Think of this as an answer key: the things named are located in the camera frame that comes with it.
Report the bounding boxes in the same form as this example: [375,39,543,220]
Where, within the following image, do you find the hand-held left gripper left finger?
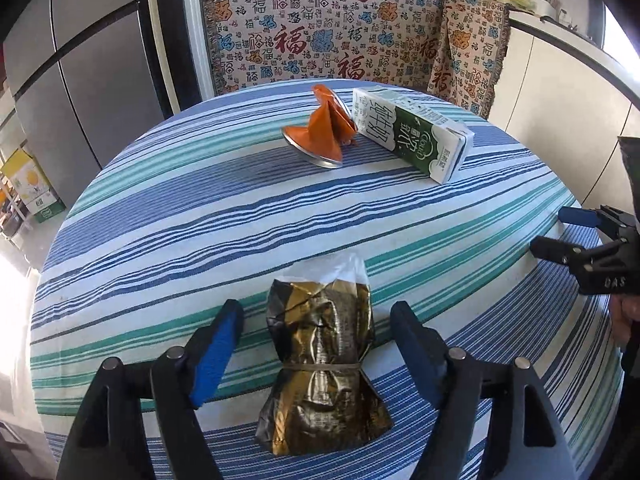
[55,299,245,480]

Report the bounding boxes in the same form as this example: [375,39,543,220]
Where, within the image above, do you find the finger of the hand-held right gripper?
[557,205,638,241]
[530,236,599,272]

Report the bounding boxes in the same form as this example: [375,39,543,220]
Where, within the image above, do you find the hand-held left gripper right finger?
[390,301,583,480]

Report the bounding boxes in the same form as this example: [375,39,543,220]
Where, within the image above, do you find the gold black foil bag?
[255,252,393,457]

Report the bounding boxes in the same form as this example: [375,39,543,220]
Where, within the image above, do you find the person's right hand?
[609,294,640,347]

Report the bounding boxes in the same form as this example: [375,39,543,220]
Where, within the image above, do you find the blue green striped tablecloth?
[30,79,626,480]

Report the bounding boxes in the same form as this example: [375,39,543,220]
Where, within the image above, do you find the white kitchen counter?
[487,12,640,211]

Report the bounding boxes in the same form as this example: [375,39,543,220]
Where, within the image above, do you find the green white milk carton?
[351,86,475,185]

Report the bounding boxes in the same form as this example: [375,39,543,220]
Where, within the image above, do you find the orange foil wrapper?
[281,84,360,171]

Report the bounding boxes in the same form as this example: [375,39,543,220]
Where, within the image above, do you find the yellow green cardboard box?
[0,147,67,223]

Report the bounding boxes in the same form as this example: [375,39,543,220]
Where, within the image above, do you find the grey refrigerator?
[0,0,171,181]

